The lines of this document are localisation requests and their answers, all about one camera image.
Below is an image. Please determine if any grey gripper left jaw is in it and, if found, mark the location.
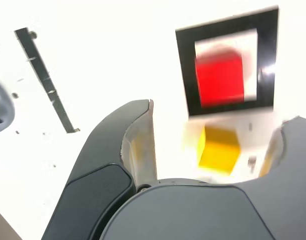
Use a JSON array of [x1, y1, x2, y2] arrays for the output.
[[41, 99, 159, 240]]

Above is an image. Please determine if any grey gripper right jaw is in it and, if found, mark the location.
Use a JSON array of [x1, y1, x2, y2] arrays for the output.
[[100, 115, 306, 240]]

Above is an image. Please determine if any yellow cube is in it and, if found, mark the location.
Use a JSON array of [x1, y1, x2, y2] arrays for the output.
[[196, 126, 242, 175]]

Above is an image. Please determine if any red cube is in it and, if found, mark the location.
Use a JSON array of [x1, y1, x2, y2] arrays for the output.
[[195, 48, 246, 109]]

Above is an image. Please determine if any black tape square outline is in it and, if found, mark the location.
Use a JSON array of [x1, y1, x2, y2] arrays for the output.
[[175, 4, 280, 117]]

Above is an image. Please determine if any black tape strip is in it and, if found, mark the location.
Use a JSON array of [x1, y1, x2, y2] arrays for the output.
[[14, 27, 81, 135]]

